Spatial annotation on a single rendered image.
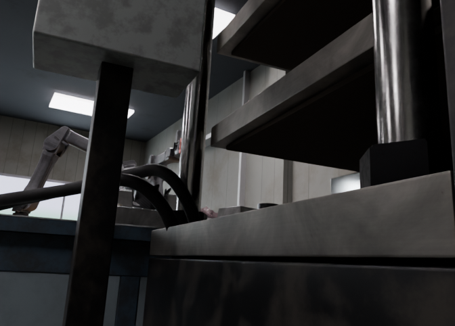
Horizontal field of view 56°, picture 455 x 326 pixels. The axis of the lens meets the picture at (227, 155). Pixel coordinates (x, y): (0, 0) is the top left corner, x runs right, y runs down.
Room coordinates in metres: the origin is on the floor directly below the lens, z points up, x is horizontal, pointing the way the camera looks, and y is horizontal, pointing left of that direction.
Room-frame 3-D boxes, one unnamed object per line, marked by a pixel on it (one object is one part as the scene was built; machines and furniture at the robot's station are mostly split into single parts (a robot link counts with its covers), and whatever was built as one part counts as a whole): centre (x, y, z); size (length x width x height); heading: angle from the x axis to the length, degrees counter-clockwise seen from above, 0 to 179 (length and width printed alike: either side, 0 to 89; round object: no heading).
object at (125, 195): (1.50, 0.30, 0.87); 0.50 x 0.26 x 0.14; 23
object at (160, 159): (2.06, 0.31, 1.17); 0.30 x 0.09 x 0.12; 28
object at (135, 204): (1.52, 0.30, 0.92); 0.35 x 0.16 x 0.09; 23
